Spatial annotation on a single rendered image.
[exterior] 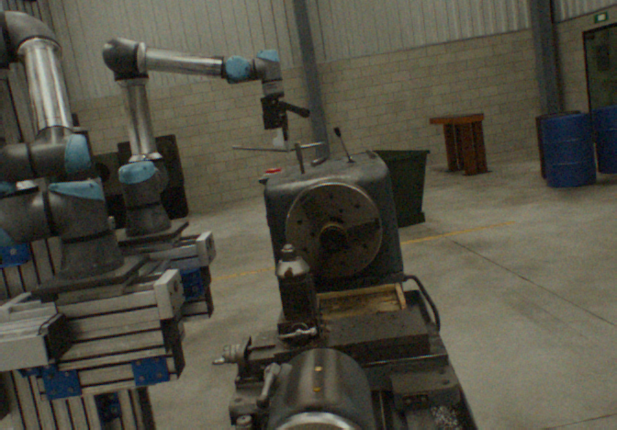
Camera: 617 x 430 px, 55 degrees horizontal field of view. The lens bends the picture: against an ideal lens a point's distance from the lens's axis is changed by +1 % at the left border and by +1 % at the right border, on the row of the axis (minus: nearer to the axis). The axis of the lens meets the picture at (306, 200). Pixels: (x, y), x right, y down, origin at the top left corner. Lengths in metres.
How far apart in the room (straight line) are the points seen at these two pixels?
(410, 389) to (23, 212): 0.96
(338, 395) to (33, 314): 1.04
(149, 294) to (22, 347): 0.29
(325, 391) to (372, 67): 11.58
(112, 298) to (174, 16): 10.75
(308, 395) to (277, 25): 11.49
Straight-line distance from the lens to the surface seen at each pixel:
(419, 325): 1.34
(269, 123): 2.07
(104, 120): 12.06
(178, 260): 1.99
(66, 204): 1.52
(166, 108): 11.88
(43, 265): 1.79
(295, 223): 1.89
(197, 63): 1.96
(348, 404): 0.72
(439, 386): 1.23
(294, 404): 0.72
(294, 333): 1.31
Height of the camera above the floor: 1.46
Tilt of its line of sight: 8 degrees down
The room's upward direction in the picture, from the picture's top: 9 degrees counter-clockwise
